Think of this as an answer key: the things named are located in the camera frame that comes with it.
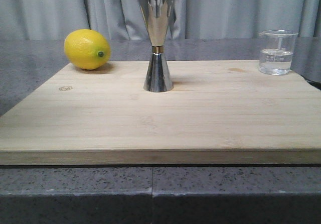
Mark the yellow lemon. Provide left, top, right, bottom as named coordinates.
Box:
left=64, top=29, right=111, bottom=70

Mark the glass beaker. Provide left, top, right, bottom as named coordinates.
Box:
left=258, top=29, right=298, bottom=76

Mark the bamboo cutting board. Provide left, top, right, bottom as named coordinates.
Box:
left=1, top=60, right=320, bottom=165

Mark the steel double jigger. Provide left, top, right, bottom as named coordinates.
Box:
left=139, top=0, right=175, bottom=92

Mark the grey curtain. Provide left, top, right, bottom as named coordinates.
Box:
left=1, top=0, right=320, bottom=40

